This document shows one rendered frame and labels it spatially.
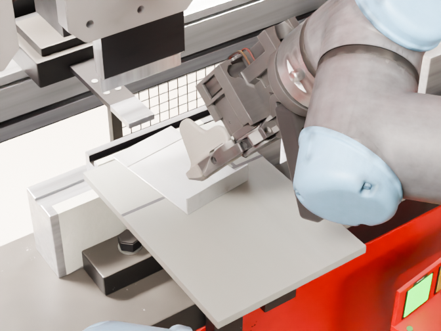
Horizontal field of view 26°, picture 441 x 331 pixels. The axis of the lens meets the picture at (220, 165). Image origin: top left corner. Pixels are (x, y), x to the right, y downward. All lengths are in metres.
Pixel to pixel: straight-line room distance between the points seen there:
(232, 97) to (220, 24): 0.56
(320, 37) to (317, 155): 0.12
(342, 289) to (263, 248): 0.31
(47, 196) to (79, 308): 0.13
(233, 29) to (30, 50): 0.34
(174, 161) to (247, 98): 0.23
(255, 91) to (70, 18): 0.19
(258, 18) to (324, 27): 0.71
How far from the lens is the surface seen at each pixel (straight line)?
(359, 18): 0.70
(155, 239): 0.97
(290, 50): 0.77
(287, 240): 0.96
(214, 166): 0.88
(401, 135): 0.65
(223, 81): 0.85
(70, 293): 1.10
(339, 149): 0.64
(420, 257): 1.34
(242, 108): 0.84
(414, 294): 1.18
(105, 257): 1.09
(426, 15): 0.69
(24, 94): 1.28
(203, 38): 1.39
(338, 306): 1.27
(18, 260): 1.15
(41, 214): 1.07
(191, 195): 0.98
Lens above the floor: 1.66
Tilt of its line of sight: 39 degrees down
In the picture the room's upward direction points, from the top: straight up
